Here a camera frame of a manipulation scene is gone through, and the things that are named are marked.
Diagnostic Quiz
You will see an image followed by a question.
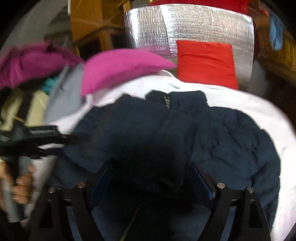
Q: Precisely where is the navy blue padded jacket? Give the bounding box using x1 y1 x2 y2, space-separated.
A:
48 91 280 240

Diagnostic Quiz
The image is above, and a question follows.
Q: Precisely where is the person's left hand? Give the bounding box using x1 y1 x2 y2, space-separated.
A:
1 162 35 212

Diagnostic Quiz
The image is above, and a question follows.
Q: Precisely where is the teal garment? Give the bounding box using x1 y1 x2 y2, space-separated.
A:
42 76 58 95

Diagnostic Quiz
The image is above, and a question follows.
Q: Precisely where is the grey garment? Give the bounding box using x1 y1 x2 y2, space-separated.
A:
43 63 84 124

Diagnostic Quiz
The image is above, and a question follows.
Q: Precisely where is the purple fleece garment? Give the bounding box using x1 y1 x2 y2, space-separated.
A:
1 42 84 89

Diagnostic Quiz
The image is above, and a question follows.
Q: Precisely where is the white pink bed blanket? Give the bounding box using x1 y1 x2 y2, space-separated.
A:
23 69 296 241

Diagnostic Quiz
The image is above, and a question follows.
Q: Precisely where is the magenta pillow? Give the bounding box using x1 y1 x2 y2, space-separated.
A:
80 48 176 96

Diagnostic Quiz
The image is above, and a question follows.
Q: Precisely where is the brown wooden pillar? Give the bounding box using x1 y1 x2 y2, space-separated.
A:
70 0 132 56

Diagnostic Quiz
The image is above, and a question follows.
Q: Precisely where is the red pillow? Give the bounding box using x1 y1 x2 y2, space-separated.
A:
176 40 238 90

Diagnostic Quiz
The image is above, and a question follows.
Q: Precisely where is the wicker basket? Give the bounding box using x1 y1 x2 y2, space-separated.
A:
254 27 295 86

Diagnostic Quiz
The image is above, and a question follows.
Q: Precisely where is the silver foil insulation panel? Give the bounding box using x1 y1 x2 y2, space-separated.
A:
125 4 254 90

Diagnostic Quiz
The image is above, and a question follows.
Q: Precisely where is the blue cloth in basket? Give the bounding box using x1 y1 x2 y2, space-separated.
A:
269 11 285 51

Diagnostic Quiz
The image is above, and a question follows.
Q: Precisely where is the red cloth on railing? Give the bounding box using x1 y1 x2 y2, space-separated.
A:
149 0 251 15

